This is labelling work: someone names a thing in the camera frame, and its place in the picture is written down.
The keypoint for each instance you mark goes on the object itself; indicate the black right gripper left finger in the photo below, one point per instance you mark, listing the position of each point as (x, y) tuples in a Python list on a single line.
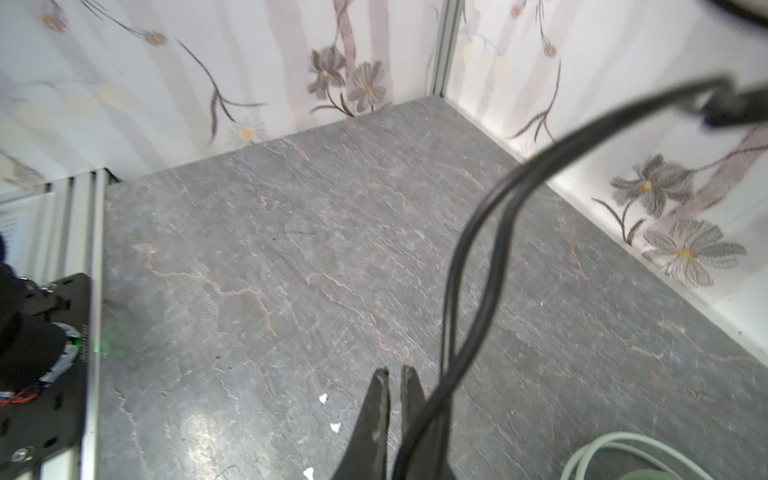
[(365, 457)]

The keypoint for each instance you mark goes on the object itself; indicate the mint green headphones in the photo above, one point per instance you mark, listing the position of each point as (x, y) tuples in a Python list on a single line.
[(649, 458)]

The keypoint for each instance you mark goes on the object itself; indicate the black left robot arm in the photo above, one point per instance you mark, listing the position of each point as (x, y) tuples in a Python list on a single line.
[(35, 349)]

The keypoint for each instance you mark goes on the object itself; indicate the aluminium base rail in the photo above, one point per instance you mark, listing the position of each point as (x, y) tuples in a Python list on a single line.
[(52, 240)]

